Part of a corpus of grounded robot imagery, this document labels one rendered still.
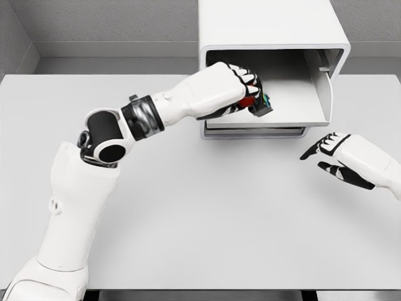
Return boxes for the white cabinet drawer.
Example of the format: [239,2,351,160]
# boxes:
[204,120,307,139]

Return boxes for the white tabletop storage cabinet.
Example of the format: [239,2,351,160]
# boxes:
[197,0,350,140]

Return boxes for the left robot hand, striped fingers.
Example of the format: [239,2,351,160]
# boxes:
[184,61,264,122]

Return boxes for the right robot hand, striped fingers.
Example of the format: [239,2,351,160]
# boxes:
[299,132,394,191]

